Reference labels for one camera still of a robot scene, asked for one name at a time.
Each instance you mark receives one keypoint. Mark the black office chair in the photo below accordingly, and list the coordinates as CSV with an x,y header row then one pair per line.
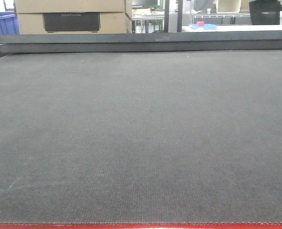
x,y
265,12

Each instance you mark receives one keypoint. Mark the large cardboard box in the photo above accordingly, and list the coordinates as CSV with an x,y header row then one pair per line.
x,y
74,16

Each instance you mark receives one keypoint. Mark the black vertical post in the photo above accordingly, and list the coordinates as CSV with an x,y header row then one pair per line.
x,y
166,16

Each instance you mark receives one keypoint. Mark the small pink block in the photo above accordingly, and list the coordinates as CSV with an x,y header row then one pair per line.
x,y
200,24

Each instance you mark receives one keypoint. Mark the dark grey conveyor belt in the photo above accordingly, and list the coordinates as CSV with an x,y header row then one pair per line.
x,y
141,138

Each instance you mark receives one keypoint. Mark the black conveyor side rail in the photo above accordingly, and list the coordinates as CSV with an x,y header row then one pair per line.
x,y
154,42

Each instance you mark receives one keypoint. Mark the blue plastic bin far left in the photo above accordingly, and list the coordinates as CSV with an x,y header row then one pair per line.
x,y
9,23

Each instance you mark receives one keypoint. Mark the red conveyor front edge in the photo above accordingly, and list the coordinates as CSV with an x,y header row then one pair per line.
x,y
135,226

